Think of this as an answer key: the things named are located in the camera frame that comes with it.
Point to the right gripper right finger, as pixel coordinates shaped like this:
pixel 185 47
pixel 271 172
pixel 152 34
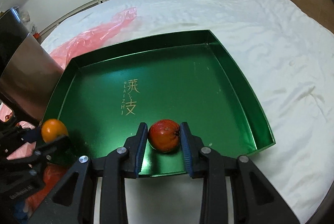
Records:
pixel 206 163

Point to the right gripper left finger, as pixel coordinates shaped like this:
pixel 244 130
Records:
pixel 124 162

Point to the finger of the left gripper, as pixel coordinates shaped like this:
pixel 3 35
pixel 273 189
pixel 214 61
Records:
pixel 57 150

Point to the orange fruit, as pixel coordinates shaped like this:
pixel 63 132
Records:
pixel 52 129

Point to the red apple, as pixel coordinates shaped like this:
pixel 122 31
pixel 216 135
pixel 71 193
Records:
pixel 164 135

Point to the green tray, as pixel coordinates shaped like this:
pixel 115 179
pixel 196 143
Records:
pixel 104 95

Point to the black pink kettle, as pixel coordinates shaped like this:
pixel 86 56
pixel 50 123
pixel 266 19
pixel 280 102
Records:
pixel 28 73

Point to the pink plastic sheet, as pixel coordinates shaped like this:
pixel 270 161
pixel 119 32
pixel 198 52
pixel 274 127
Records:
pixel 87 41

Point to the white bed sheet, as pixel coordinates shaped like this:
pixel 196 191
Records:
pixel 286 56

